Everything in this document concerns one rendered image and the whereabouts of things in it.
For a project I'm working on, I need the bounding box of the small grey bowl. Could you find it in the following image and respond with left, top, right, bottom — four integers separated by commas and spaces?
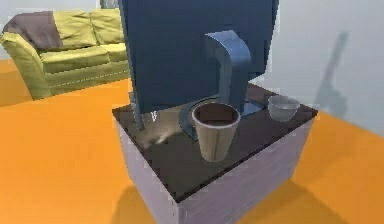
267, 94, 301, 123

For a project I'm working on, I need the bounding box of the yellow-green sofa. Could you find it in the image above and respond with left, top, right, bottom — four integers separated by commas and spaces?
0, 7, 131, 101

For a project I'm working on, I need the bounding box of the framed wall picture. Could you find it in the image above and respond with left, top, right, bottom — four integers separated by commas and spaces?
99, 0, 120, 10

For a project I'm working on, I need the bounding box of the blue television set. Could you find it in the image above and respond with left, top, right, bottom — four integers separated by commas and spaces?
118, 0, 280, 141

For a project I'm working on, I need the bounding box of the beige drum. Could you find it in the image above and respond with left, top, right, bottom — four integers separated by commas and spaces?
191, 101, 242, 163

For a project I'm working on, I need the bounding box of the grey-purple blanket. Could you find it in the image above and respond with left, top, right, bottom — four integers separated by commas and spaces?
2, 10, 64, 51

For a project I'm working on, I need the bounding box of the grey cabinet with dark top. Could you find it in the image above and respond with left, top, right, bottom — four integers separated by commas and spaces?
111, 82, 319, 224

